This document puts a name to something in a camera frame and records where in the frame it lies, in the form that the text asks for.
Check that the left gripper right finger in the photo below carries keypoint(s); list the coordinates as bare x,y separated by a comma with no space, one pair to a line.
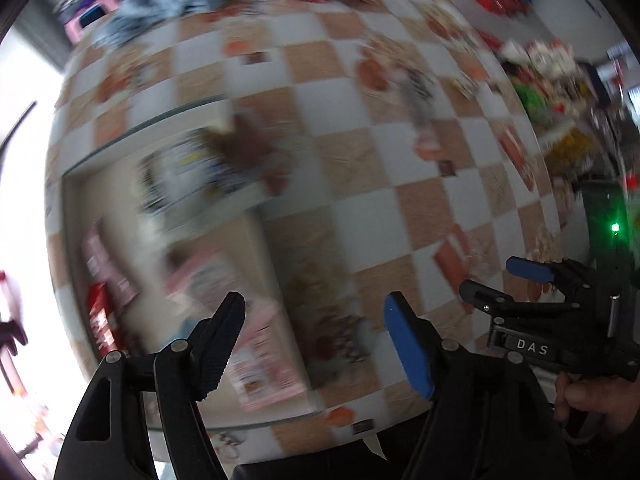
489,418

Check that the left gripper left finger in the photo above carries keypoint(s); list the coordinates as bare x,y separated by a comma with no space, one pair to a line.
108,437

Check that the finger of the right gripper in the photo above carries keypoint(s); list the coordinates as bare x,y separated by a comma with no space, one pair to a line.
485,298
530,270

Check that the red snack bar wrapper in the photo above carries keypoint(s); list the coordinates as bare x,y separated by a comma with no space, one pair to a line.
102,319

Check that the pink crispy cranberry packet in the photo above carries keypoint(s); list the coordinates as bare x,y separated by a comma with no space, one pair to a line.
257,369

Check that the pink snack bar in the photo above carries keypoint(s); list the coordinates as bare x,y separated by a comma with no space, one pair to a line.
104,269

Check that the silver grey snack bar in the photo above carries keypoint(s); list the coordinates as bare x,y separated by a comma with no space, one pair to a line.
417,94

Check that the green white snack bag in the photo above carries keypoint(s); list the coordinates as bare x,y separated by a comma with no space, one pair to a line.
189,181

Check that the colourful cartoon candy packet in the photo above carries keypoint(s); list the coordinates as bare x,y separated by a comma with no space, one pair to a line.
465,85

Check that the person's right hand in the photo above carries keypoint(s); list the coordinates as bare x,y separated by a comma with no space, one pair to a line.
614,398

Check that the yellow snack bag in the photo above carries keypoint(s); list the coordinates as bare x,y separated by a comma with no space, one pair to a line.
567,153

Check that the shallow green-rimmed cardboard tray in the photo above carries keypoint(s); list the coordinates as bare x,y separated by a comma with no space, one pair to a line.
98,190

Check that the pink plastic stool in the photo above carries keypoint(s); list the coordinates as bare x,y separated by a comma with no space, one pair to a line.
87,13

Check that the light blue cloth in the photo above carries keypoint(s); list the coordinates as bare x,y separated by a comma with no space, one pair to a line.
135,17

